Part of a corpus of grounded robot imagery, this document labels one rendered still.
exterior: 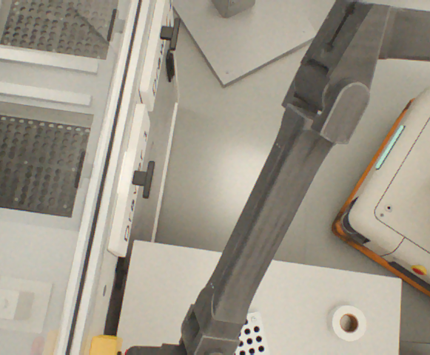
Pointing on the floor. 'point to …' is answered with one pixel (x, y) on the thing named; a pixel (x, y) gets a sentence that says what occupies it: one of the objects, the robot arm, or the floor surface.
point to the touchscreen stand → (243, 32)
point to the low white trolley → (259, 302)
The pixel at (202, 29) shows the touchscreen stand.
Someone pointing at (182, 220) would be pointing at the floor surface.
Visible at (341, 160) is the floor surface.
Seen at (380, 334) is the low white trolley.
